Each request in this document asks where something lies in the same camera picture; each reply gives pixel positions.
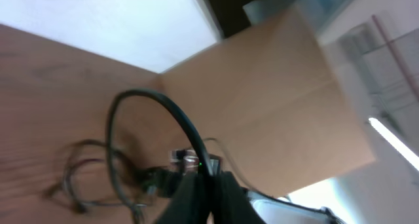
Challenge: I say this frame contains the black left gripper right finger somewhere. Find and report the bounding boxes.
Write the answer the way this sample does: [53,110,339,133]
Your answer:
[212,172,265,224]

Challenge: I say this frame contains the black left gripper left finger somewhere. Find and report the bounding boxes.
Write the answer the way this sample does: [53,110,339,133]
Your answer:
[155,173,211,224]

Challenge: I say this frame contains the black usb cable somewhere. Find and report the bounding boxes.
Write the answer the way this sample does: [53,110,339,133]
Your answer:
[42,138,158,215]
[105,88,215,224]

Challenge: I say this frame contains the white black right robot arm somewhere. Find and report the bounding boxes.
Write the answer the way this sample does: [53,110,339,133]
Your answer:
[155,149,342,224]

